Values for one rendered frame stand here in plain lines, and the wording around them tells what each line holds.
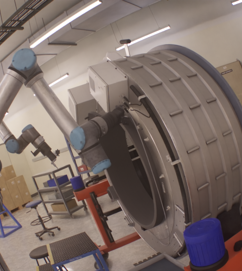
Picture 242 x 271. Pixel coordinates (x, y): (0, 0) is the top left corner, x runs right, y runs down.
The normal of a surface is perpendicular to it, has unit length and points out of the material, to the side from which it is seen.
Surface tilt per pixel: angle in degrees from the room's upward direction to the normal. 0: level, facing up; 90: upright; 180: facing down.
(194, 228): 0
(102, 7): 90
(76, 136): 93
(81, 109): 145
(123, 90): 133
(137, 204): 39
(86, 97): 55
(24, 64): 85
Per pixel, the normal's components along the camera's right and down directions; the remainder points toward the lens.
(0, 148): 0.80, -0.26
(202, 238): -0.21, 0.12
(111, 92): 0.44, 0.59
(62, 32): -0.50, 0.22
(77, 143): -0.67, 0.32
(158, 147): -0.89, 0.33
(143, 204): -0.12, -0.83
